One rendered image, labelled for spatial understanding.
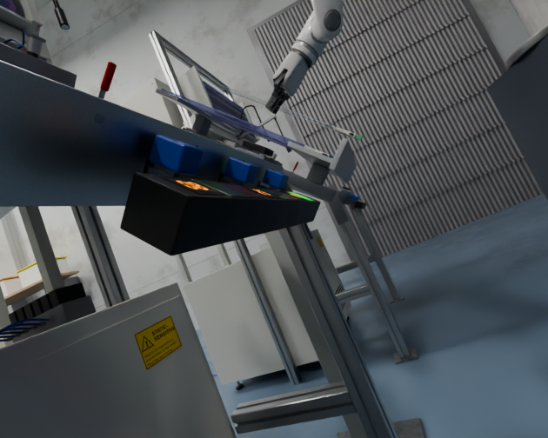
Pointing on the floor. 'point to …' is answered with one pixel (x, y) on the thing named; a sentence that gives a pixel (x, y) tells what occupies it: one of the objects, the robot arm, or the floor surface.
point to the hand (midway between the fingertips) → (273, 104)
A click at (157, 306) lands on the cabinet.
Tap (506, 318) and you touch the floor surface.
